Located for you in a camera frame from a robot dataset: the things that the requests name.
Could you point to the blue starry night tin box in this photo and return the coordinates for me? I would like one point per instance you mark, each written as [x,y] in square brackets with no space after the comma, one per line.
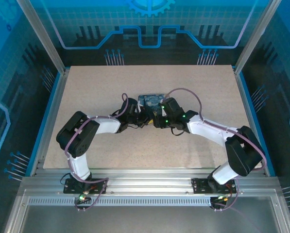
[150,102]

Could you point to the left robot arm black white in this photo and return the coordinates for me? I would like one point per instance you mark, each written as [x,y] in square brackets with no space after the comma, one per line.
[79,136]

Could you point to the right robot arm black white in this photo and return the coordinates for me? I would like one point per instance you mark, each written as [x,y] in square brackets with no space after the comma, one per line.
[239,150]

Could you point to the grey metal front tray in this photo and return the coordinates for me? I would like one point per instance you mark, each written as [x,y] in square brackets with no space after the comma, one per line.
[147,219]

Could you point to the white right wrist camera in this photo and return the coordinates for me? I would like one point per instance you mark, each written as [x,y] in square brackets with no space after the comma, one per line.
[163,112]

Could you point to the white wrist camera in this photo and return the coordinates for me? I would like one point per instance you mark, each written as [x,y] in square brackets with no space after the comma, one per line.
[140,105]
[163,112]

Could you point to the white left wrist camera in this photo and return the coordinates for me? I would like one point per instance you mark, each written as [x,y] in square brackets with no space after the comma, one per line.
[140,105]

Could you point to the aluminium mounting rail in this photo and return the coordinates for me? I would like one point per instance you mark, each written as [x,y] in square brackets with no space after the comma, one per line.
[147,180]

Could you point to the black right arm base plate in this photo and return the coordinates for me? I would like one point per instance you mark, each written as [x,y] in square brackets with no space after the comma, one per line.
[200,187]

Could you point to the aluminium side rail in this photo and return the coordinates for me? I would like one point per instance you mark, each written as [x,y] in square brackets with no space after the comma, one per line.
[51,121]
[249,109]

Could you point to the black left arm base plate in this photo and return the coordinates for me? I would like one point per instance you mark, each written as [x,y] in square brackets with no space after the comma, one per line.
[70,188]

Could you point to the aluminium frame post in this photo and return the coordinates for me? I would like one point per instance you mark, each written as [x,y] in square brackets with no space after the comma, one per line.
[42,36]
[256,36]

